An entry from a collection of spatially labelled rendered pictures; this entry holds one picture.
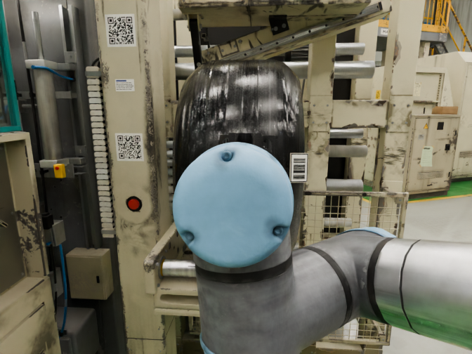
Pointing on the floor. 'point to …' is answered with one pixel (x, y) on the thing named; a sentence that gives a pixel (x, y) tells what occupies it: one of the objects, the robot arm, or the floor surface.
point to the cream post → (138, 167)
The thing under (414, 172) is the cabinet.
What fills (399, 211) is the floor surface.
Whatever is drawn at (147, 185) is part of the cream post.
